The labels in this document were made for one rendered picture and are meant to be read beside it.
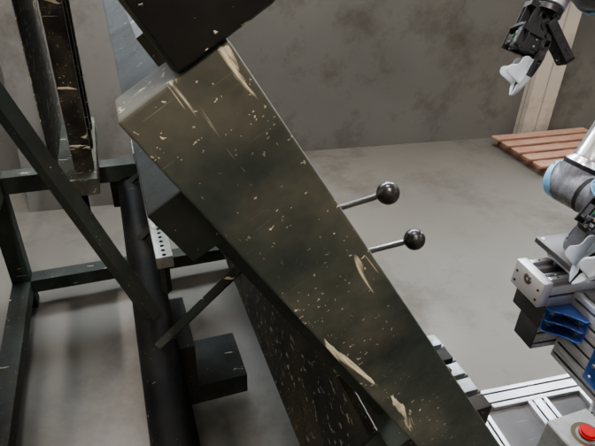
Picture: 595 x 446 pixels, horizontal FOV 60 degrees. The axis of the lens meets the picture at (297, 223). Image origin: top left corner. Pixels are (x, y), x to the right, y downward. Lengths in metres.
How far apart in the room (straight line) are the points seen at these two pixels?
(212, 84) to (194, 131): 0.04
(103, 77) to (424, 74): 2.75
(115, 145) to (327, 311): 3.47
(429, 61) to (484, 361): 2.96
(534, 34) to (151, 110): 1.08
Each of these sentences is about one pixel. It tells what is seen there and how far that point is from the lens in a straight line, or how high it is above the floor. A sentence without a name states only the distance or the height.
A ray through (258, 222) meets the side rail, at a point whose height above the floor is 1.66.
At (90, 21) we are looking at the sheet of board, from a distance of 3.96.
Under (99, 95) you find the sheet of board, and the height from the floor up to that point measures 0.77.
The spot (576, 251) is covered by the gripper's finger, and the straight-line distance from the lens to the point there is 1.06.
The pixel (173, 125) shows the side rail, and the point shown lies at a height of 1.77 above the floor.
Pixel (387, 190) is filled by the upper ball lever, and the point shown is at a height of 1.55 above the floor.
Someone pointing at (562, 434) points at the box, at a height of 0.93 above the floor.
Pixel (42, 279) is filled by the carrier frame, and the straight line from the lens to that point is 3.10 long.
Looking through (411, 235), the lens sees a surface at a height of 1.45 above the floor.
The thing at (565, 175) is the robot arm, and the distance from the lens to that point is 1.78.
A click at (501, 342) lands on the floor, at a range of 2.99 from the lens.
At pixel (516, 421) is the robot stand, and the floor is 0.21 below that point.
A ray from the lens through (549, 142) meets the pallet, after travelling 5.48.
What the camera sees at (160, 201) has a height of 1.66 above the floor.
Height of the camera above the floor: 1.92
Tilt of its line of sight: 31 degrees down
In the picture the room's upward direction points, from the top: 2 degrees clockwise
